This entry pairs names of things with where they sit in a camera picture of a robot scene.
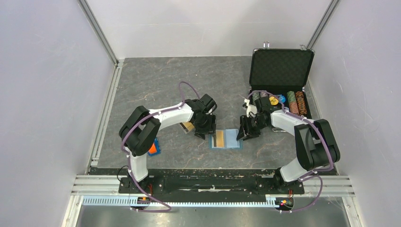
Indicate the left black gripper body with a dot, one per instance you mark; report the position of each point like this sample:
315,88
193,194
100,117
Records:
207,117

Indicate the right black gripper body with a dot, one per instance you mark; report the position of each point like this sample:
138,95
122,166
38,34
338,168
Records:
262,126

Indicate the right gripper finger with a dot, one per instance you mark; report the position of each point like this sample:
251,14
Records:
251,127
243,131

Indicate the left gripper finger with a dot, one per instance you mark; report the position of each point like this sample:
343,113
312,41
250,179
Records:
213,124
201,129

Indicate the blue card holder wallet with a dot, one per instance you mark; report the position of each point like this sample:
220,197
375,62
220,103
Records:
230,140

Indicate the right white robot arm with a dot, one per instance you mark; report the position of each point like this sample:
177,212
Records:
316,148

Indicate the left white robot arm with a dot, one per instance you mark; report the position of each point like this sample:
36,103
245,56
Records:
140,130

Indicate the black poker chip case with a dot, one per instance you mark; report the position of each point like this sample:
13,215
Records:
280,71

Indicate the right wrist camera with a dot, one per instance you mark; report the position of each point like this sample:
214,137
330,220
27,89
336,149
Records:
251,110

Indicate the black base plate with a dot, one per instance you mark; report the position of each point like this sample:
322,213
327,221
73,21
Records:
215,185

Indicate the white slotted cable duct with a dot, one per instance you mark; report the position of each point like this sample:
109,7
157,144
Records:
135,201

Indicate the right aluminium frame post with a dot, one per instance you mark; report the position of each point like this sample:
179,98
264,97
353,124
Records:
322,23

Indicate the aluminium frame post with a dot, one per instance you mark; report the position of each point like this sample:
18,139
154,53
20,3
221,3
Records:
98,30
322,23

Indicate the left aluminium frame post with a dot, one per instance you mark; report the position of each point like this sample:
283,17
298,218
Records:
98,30

